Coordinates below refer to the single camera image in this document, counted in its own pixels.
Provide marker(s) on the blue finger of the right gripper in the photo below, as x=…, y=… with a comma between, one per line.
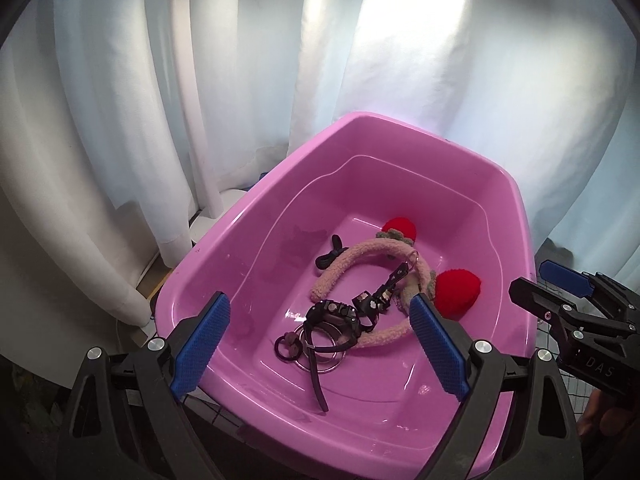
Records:
x=541, y=302
x=571, y=281

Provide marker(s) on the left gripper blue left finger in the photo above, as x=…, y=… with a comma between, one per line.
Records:
x=194, y=341

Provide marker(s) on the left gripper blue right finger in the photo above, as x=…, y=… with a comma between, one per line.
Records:
x=446, y=359

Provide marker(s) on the black digital wrist watch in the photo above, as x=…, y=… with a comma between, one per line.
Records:
x=329, y=331

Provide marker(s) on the person's right hand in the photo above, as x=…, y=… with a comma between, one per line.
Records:
x=606, y=415

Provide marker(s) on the pink fuzzy headband red pompoms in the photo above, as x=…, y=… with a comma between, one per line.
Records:
x=453, y=292

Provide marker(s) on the black hair bow clip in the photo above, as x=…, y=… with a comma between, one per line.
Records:
x=322, y=262

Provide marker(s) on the white sheer curtain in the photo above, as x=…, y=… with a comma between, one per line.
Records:
x=121, y=118

